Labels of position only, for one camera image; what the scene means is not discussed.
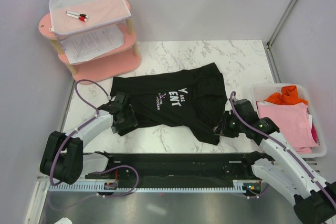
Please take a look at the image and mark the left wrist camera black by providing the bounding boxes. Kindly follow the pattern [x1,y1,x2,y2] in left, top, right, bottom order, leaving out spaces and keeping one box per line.
[114,92,131,108]

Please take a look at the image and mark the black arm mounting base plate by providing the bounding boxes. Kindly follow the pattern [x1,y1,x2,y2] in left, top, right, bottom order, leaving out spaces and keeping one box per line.
[85,152,258,188]

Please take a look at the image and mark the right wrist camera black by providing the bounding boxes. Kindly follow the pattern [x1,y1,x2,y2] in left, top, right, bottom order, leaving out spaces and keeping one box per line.
[234,99,257,118]

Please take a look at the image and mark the aluminium rail frame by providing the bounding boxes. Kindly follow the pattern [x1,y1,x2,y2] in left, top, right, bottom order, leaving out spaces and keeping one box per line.
[36,159,324,183]

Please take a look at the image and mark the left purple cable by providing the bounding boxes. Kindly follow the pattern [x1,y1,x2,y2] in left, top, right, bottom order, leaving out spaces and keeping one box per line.
[47,79,139,210]

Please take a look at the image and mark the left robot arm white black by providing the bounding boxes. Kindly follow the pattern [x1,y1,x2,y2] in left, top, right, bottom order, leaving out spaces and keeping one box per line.
[40,102,138,186]

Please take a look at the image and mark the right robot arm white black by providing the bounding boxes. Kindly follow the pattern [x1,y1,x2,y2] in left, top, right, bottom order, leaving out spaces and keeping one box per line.
[214,111,335,223]

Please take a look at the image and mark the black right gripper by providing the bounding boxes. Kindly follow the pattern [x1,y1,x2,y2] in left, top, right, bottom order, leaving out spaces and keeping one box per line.
[213,110,245,138]

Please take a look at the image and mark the printed paper sheets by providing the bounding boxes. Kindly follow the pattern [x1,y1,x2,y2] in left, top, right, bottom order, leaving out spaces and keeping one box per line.
[61,25,124,64]

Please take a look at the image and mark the white mesh zipper pouch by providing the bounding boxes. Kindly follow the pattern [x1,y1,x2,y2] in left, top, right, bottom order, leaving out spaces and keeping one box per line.
[49,0,131,37]

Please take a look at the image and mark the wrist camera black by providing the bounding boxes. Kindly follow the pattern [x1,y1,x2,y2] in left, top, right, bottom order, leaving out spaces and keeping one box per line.
[234,99,257,118]
[114,92,131,108]

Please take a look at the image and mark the white slotted cable duct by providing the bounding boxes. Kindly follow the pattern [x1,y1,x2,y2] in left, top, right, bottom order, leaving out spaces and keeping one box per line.
[48,181,246,193]

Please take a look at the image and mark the pink t-shirt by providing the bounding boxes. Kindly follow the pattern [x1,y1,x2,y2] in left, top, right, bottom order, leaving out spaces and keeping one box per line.
[257,102,318,153]

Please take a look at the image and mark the purple cable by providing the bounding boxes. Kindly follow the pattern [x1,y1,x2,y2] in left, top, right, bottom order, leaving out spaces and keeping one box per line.
[47,79,139,210]
[229,91,336,209]

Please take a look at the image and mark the black cap whiteboard marker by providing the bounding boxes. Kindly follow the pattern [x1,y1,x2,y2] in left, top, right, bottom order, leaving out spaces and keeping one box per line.
[66,10,89,19]

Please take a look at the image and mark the red cap whiteboard marker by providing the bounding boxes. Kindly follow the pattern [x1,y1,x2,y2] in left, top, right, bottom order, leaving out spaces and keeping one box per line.
[66,13,88,23]

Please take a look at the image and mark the black printed t-shirt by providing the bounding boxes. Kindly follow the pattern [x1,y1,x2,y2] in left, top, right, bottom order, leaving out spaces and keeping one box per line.
[110,63,227,145]

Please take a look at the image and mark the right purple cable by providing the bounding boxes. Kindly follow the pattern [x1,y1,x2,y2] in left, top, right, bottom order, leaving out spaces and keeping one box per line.
[229,91,336,209]

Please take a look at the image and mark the pink three-tier wooden shelf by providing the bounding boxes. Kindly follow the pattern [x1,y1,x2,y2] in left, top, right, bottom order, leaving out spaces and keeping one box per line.
[39,0,141,81]

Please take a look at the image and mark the magenta garment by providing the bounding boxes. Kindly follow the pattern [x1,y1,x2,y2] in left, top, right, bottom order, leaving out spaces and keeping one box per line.
[311,125,319,145]

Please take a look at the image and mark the white plastic laundry basket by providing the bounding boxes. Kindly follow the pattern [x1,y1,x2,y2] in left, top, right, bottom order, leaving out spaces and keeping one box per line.
[250,83,327,158]

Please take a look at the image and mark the orange t-shirt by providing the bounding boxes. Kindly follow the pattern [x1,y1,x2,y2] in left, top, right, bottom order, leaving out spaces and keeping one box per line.
[265,85,308,105]

